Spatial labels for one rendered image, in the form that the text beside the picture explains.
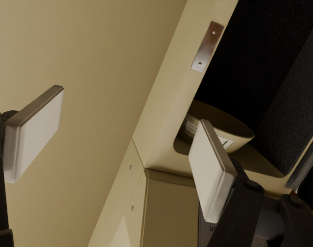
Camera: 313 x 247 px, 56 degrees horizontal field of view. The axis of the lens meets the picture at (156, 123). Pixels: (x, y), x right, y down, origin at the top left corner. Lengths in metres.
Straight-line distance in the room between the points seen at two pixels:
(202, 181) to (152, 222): 0.30
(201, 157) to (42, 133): 0.09
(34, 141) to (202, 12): 0.35
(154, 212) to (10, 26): 0.59
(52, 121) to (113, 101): 0.71
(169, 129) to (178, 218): 0.14
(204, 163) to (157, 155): 0.32
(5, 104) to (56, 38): 0.23
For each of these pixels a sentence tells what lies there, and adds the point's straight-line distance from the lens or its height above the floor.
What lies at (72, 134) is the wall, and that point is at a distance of 0.92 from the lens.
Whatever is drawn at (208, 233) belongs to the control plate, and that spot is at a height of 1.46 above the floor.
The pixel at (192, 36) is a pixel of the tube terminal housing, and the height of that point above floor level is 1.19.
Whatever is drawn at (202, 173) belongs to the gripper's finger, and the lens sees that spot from 0.17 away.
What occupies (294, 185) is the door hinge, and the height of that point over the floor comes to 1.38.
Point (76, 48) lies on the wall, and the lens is 0.84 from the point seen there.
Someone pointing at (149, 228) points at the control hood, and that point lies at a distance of 0.46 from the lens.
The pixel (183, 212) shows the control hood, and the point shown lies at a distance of 0.49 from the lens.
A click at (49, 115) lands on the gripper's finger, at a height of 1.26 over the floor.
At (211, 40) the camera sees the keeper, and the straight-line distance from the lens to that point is 0.44.
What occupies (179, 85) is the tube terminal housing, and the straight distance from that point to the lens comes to 0.45.
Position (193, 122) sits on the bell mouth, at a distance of 0.53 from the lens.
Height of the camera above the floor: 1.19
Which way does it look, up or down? 18 degrees up
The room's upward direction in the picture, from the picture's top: 157 degrees counter-clockwise
